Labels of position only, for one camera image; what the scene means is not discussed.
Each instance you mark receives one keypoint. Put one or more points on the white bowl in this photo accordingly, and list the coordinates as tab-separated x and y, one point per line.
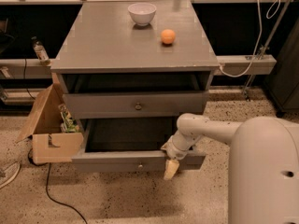
142	13

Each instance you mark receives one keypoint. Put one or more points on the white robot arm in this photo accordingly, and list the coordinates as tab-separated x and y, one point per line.
263	173

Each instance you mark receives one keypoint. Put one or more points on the clear plastic bottle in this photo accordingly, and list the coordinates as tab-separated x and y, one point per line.
40	51

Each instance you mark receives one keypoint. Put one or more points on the grey drawer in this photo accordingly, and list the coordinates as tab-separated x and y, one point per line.
135	104
124	145

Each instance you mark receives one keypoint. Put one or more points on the metal stand pole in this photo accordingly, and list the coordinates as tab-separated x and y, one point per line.
259	53

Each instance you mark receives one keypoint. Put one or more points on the orange ball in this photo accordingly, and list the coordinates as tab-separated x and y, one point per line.
168	36

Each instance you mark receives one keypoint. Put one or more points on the open cardboard box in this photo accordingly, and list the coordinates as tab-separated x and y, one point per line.
44	126

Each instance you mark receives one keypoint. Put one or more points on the green snack package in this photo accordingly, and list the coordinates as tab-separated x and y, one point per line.
68	125

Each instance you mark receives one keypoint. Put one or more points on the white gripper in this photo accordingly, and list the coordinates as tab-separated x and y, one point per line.
176	152

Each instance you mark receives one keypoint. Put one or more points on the white object floor left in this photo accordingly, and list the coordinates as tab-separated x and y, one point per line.
8	173

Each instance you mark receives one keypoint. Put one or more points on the grey top drawer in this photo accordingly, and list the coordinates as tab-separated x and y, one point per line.
135	104

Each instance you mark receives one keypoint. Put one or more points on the dark grey cabinet right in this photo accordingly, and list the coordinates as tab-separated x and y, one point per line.
282	84

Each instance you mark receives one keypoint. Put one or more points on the grey drawer cabinet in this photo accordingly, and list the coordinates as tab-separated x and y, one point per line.
107	52

